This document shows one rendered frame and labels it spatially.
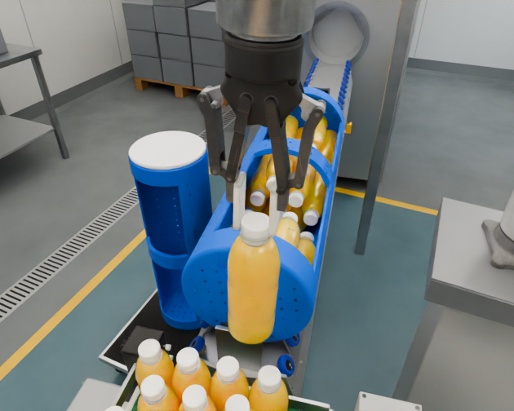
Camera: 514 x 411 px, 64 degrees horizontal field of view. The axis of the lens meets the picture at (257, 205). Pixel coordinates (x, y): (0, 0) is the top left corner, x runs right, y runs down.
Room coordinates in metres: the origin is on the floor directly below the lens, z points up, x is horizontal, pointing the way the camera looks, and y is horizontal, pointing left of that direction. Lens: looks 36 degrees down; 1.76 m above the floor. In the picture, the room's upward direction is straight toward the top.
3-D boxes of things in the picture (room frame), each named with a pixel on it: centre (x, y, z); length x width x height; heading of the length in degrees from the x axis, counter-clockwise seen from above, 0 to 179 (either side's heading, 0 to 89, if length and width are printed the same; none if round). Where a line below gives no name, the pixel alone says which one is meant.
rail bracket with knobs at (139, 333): (0.53, 0.24, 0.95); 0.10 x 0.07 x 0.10; 76
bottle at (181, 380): (0.42, 0.12, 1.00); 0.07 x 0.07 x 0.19
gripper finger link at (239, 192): (0.41, 0.02, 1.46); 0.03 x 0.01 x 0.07; 166
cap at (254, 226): (0.40, 0.00, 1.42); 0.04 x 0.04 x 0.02
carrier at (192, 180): (1.33, 0.33, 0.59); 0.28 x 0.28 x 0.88
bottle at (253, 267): (0.40, 0.01, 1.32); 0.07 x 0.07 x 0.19
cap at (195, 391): (0.35, 0.10, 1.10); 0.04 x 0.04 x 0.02
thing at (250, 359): (0.53, 0.04, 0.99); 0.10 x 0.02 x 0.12; 76
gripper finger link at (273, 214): (0.40, -0.02, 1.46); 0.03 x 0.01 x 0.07; 166
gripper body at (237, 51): (0.40, -0.01, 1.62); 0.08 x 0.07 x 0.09; 76
